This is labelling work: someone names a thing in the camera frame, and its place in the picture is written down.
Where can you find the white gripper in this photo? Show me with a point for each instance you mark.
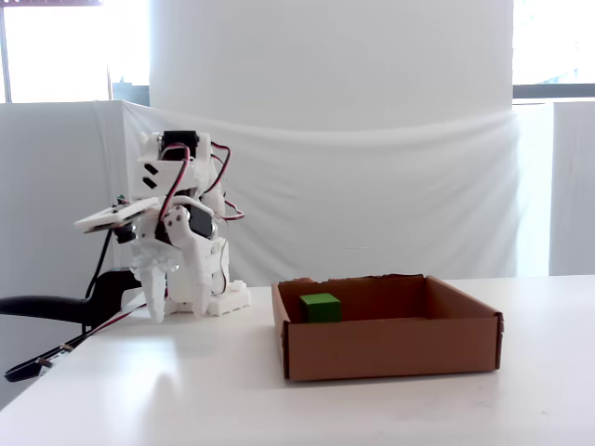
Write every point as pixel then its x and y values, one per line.
pixel 182 245

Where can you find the green cube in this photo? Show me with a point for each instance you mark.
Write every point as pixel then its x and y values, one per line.
pixel 321 309

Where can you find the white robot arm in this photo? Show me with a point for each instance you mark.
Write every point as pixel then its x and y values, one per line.
pixel 232 299

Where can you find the brown cardboard box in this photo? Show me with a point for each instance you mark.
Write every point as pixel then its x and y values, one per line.
pixel 390 348

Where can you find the black table clamp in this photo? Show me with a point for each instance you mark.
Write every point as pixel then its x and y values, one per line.
pixel 107 288

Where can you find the wide white partition panel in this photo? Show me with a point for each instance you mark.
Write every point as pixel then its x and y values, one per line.
pixel 46 186

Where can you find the white cloth backdrop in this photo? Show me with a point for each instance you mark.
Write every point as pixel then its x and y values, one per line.
pixel 372 186

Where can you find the narrow white partition panel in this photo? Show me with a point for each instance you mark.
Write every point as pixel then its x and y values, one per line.
pixel 574 186

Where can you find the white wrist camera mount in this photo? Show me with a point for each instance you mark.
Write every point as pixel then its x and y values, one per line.
pixel 111 216

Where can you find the dark horizontal window frame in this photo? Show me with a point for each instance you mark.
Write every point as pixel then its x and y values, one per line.
pixel 553 91

